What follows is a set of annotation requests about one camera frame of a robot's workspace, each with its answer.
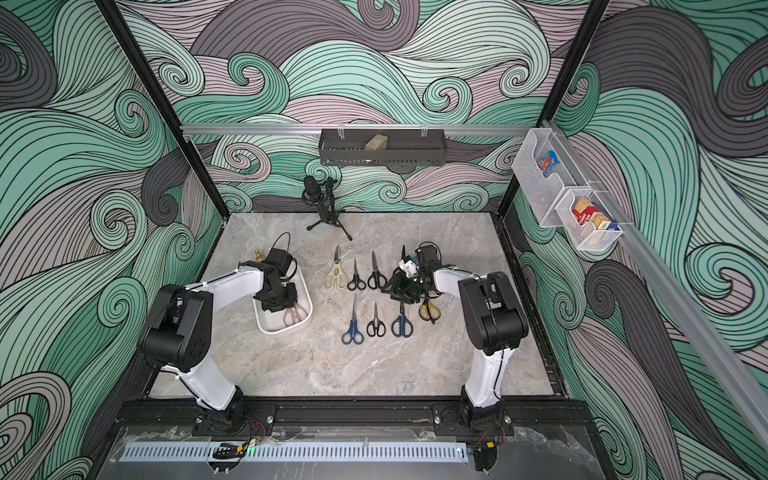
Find clear wall bin upper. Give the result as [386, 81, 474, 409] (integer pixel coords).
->
[513, 128, 590, 228]

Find blue red packet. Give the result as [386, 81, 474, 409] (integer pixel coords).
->
[537, 150, 561, 178]

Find small black scissors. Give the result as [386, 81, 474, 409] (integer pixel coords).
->
[366, 303, 387, 338]
[346, 260, 367, 291]

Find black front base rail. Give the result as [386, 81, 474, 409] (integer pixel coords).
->
[115, 396, 597, 439]

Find dark teal handled scissors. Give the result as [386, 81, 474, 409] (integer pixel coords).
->
[391, 302, 413, 338]

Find clear wall bin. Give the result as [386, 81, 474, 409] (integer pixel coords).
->
[555, 188, 622, 253]
[513, 128, 590, 228]

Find white perforated cable duct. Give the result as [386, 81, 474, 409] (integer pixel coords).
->
[117, 441, 469, 464]

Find aluminium wall rail right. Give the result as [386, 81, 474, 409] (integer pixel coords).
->
[539, 119, 768, 445]

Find red yellow boxes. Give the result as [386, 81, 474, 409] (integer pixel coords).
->
[571, 197, 619, 231]

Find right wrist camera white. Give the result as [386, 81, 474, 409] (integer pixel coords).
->
[409, 241, 442, 278]

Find black wall shelf tray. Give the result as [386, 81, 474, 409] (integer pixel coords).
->
[318, 128, 448, 168]

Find pink handled scissors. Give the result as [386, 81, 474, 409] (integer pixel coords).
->
[283, 304, 307, 327]

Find white plastic storage box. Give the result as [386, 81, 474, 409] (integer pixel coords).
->
[252, 267, 313, 337]

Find beige block in tray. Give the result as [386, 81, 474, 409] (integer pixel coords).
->
[364, 134, 389, 151]

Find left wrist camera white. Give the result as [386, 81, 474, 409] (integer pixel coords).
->
[264, 248, 297, 279]

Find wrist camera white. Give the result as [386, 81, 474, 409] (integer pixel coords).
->
[409, 241, 442, 278]
[264, 248, 297, 279]

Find large black scissors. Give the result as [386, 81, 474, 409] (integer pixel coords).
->
[393, 246, 411, 284]

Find black medium scissors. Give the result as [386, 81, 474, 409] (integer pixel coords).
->
[367, 251, 388, 290]

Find cream handled scissors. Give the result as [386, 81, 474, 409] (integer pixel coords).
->
[324, 246, 348, 290]

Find yellow handled scissors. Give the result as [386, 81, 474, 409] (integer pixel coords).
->
[419, 297, 441, 324]

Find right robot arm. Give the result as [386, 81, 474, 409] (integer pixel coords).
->
[383, 266, 529, 430]

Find blue handled scissors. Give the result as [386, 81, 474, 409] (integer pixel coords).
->
[341, 295, 364, 345]

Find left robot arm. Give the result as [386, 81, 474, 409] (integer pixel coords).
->
[137, 261, 298, 412]

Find aluminium wall rail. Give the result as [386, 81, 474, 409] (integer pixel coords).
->
[180, 122, 532, 137]
[539, 119, 768, 445]

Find black microphone on tripod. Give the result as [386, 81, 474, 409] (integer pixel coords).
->
[301, 175, 353, 241]

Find aluminium wall rail back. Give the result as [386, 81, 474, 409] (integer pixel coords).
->
[180, 122, 532, 137]

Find clear wall bin lower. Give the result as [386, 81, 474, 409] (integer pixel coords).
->
[555, 188, 622, 253]

